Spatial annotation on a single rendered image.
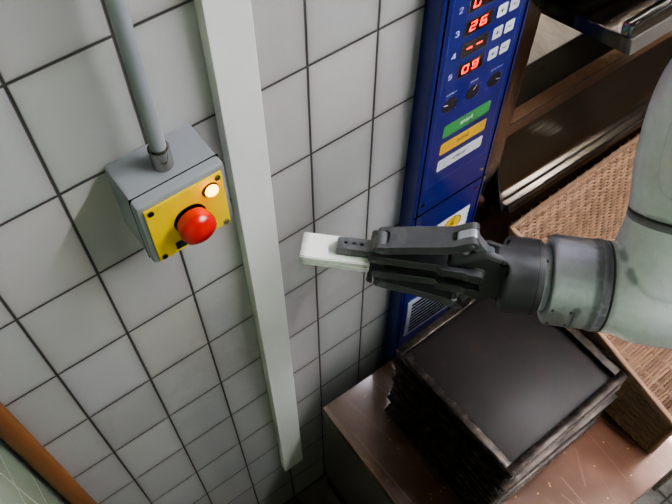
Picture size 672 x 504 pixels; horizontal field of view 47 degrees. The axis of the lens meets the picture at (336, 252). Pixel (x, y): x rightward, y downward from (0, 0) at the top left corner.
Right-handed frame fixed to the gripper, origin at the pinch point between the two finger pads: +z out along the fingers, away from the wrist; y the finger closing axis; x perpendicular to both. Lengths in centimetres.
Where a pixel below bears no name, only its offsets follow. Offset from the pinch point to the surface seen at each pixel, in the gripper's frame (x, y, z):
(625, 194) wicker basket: 73, 75, -55
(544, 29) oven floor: 69, 28, -26
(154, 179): 2.5, -5.0, 18.4
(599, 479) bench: 11, 88, -51
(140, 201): -0.3, -5.0, 19.0
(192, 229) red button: -0.3, -1.3, 14.4
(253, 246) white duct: 12.2, 20.4, 12.8
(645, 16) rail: 42, 2, -34
